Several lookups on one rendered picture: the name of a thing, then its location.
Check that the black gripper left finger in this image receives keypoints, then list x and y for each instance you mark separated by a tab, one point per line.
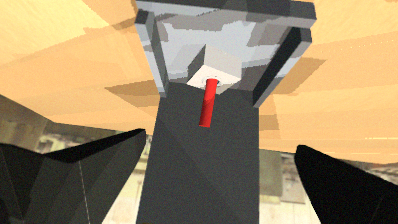
76	185

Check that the red peg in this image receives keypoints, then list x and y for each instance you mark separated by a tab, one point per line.
208	102

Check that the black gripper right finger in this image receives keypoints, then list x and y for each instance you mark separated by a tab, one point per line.
341	193

